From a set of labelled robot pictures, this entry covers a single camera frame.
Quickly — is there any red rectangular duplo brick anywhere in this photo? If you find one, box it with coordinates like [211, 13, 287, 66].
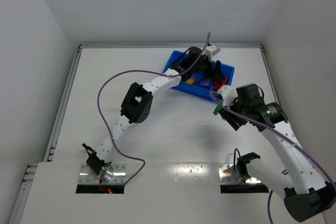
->
[213, 82, 222, 91]

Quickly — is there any green brick cluster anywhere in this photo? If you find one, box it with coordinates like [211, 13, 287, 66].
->
[213, 100, 223, 115]

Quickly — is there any purple rounded duplo brick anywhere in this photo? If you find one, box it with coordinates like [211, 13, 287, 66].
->
[198, 78, 211, 88]

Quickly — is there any red half-round brick cluster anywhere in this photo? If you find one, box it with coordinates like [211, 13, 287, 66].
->
[220, 77, 227, 85]

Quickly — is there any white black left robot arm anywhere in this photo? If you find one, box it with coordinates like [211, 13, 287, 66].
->
[84, 45, 235, 176]

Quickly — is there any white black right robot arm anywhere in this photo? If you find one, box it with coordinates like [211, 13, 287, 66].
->
[230, 83, 335, 222]

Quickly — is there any blue plastic divided bin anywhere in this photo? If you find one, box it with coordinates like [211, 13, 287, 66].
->
[172, 63, 235, 101]

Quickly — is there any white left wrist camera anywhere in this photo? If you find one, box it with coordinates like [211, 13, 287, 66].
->
[204, 45, 220, 62]

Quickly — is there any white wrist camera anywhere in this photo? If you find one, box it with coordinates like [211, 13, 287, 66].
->
[204, 45, 220, 62]
[217, 85, 238, 108]

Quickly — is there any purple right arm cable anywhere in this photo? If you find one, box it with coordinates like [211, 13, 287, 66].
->
[210, 90, 336, 224]

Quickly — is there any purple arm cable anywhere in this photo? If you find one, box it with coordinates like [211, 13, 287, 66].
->
[97, 31, 212, 185]
[210, 90, 336, 224]

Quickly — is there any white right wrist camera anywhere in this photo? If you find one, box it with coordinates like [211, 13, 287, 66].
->
[217, 85, 238, 108]

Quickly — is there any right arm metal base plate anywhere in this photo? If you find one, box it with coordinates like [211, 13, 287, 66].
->
[218, 163, 261, 186]

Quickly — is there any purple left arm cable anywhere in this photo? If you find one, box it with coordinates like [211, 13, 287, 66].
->
[97, 31, 212, 185]

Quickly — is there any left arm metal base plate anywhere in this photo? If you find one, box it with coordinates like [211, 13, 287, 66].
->
[78, 163, 127, 186]

